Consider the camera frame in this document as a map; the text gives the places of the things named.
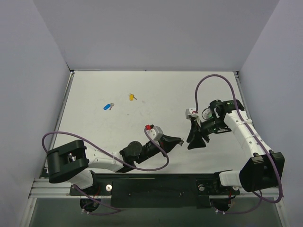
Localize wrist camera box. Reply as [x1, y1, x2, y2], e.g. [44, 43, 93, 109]
[185, 108, 199, 120]
[145, 124, 163, 141]

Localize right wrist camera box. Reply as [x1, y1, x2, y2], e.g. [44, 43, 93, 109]
[185, 108, 199, 120]

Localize aluminium frame rail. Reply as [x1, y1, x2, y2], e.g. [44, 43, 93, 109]
[28, 178, 112, 199]

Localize yellow tag key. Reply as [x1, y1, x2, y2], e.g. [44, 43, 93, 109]
[129, 94, 137, 101]

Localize blue tag key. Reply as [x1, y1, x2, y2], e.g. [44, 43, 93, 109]
[103, 103, 115, 110]

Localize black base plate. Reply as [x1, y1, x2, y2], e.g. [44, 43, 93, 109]
[84, 174, 240, 209]

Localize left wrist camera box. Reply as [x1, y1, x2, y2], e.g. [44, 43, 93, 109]
[145, 124, 163, 141]

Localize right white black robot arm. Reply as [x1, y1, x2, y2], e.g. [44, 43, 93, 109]
[185, 100, 285, 193]

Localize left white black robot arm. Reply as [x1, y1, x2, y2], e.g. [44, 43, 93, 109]
[46, 130, 184, 195]

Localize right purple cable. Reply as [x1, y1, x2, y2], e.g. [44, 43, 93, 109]
[195, 74, 284, 215]

